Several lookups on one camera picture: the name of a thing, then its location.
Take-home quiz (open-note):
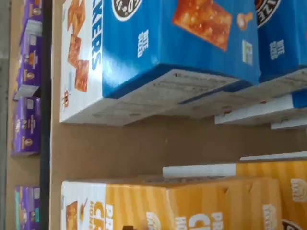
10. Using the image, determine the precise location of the yellow white pretzel crackers box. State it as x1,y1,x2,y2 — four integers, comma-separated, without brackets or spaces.
60,177,283,230
162,161,307,230

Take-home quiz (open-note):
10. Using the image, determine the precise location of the blue white pretzel crackers box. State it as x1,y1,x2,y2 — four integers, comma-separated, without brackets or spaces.
178,0,307,113
59,0,261,126
214,91,307,126

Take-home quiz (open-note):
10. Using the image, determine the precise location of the purple teal snack box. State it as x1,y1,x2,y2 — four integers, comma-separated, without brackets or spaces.
14,185,41,230

